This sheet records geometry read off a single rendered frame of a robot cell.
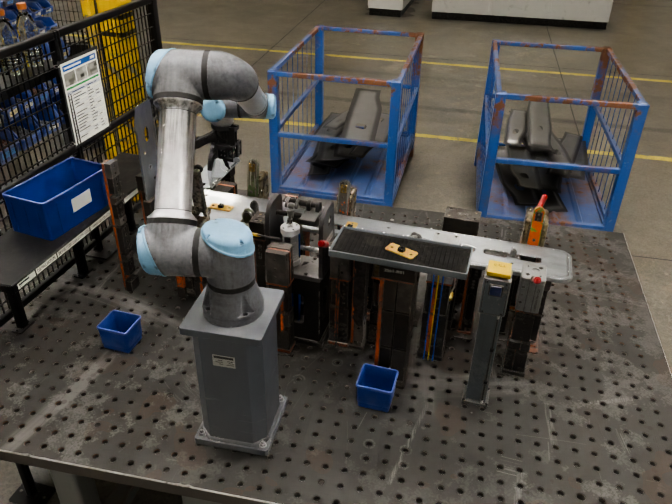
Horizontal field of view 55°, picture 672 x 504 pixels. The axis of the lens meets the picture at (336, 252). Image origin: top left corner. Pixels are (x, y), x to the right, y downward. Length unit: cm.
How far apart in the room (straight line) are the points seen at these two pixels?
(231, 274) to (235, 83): 45
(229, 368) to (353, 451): 42
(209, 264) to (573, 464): 109
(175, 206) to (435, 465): 94
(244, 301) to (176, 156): 37
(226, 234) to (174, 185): 17
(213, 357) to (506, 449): 83
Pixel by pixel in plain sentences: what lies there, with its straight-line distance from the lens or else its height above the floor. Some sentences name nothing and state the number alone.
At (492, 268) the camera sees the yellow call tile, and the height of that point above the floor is 116.
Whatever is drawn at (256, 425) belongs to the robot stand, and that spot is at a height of 79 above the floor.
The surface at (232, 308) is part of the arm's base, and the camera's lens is 154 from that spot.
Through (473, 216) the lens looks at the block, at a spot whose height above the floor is 103.
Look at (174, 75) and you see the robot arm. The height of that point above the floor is 162.
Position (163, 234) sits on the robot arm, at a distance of 151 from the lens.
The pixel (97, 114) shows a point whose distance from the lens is 258.
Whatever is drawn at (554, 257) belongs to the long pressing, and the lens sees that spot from 213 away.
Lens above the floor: 208
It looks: 32 degrees down
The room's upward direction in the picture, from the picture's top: 1 degrees clockwise
